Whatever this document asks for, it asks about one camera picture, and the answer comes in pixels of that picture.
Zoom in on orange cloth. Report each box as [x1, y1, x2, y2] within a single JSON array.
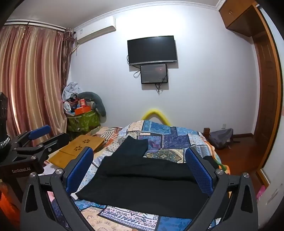
[[0, 181, 23, 231]]

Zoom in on white air conditioner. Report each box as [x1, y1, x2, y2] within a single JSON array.
[[74, 17, 117, 44]]

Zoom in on black wall television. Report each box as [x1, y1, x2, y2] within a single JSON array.
[[127, 35, 178, 66]]

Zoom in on striped orange sheet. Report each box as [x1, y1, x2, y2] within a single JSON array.
[[89, 126, 123, 147]]

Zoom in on green patterned storage bag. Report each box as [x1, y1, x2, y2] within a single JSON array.
[[66, 111, 102, 134]]

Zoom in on pink item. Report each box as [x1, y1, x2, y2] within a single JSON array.
[[256, 185, 266, 200]]

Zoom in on wooden overhead cabinet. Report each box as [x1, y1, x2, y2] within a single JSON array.
[[218, 0, 260, 37]]

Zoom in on bamboo lap desk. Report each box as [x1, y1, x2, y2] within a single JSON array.
[[48, 134, 105, 169]]

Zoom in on grey backpack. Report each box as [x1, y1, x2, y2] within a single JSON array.
[[209, 128, 235, 150]]

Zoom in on grey curved pillow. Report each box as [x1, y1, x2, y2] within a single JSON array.
[[77, 91, 107, 117]]

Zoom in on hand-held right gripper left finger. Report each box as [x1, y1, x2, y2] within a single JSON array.
[[20, 147, 98, 231]]

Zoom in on yellow foam tube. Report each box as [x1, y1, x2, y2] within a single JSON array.
[[141, 106, 173, 126]]

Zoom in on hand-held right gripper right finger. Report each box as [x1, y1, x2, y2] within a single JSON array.
[[185, 147, 259, 231]]

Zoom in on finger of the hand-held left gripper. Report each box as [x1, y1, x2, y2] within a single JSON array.
[[13, 133, 71, 163], [10, 125, 52, 147]]

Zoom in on curtain rail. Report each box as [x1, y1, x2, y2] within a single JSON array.
[[4, 19, 67, 31]]

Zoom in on black pants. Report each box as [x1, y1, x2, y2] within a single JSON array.
[[75, 135, 220, 220]]

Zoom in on small black wall monitor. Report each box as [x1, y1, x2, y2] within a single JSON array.
[[140, 63, 168, 84]]

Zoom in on pale crumpled cloth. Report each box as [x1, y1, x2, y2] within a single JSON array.
[[62, 82, 80, 101]]

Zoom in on pink striped curtain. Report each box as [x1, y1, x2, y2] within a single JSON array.
[[0, 24, 75, 145]]

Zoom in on blue patchwork patterned blanket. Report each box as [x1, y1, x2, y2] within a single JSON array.
[[38, 120, 231, 231]]

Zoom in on wooden door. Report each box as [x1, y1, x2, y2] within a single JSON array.
[[252, 7, 283, 176]]

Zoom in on orange box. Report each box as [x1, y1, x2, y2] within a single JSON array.
[[74, 106, 92, 116]]

